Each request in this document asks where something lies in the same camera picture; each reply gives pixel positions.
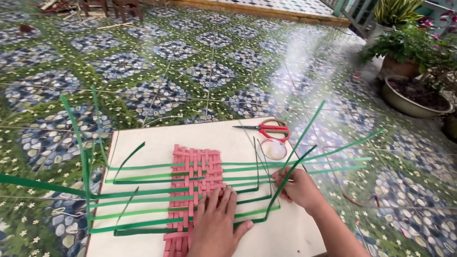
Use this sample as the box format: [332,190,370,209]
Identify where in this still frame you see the red flowering plant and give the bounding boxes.
[418,9,457,38]

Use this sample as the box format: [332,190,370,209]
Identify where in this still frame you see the beige bowl planter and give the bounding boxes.
[381,74,454,119]

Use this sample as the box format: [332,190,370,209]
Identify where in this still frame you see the person's left hand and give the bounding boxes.
[188,187,254,257]

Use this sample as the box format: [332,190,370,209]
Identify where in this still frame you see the pile of wood scraps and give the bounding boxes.
[39,0,80,15]

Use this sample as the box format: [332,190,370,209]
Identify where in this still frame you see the dark pot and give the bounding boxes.
[443,114,457,140]

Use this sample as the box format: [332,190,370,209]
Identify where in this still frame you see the clear round tape roll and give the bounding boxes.
[260,138,288,161]

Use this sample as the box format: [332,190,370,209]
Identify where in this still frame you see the leafy plant in brown pot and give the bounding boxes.
[360,25,457,80]

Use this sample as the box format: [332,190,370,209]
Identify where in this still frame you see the bundle of green weaving strips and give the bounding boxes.
[0,85,386,237]

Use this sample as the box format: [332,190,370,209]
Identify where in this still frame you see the white work board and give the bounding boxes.
[86,117,327,257]

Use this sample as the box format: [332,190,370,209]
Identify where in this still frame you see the striped yellow-green potted plant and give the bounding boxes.
[364,0,425,47]

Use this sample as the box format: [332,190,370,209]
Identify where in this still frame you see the green metal gate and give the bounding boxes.
[332,0,380,38]

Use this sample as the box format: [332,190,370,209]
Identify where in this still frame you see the red handled scissors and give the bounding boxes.
[232,119,290,143]

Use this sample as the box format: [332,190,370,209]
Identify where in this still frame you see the pink woven strip mat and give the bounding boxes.
[164,144,227,257]

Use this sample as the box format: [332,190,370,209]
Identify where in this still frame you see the person's right hand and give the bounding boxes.
[271,167,327,215]

